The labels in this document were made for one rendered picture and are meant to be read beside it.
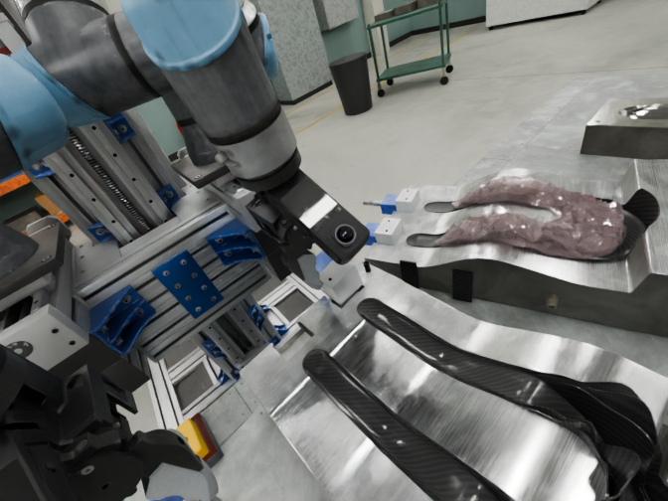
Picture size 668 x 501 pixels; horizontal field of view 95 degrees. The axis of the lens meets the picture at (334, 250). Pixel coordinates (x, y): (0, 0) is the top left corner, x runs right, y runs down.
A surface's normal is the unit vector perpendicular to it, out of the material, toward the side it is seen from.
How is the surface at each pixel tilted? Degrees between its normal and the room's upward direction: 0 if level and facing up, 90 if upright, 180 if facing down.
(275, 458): 0
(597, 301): 90
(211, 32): 97
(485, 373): 28
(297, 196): 40
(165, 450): 90
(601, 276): 0
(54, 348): 90
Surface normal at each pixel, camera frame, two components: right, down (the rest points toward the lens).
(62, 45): 0.07, 0.03
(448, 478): -0.54, -0.80
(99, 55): 0.11, 0.31
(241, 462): -0.28, -0.74
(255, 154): 0.24, 0.72
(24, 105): 0.91, 0.07
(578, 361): -0.44, -0.80
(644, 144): -0.71, 0.59
